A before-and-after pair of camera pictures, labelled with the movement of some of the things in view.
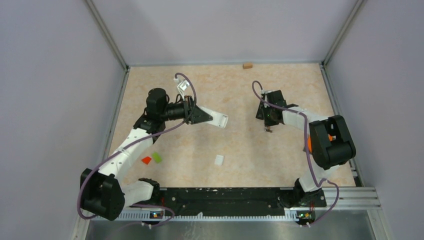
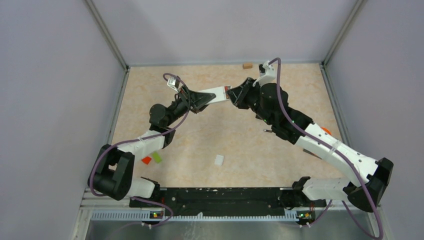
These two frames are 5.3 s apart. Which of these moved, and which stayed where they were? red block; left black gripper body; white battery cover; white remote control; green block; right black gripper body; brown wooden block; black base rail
Moved: right black gripper body; white remote control; left black gripper body
Stayed: red block; black base rail; white battery cover; brown wooden block; green block
